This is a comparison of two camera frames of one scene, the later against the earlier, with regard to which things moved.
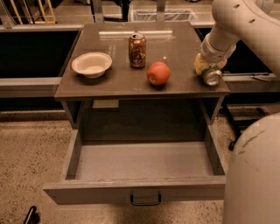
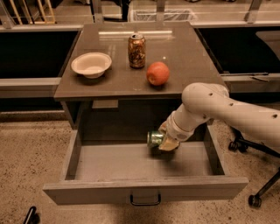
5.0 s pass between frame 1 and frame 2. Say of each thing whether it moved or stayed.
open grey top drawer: stayed
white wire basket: stayed
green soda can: moved
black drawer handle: stayed
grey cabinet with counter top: stayed
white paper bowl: stayed
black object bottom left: stayed
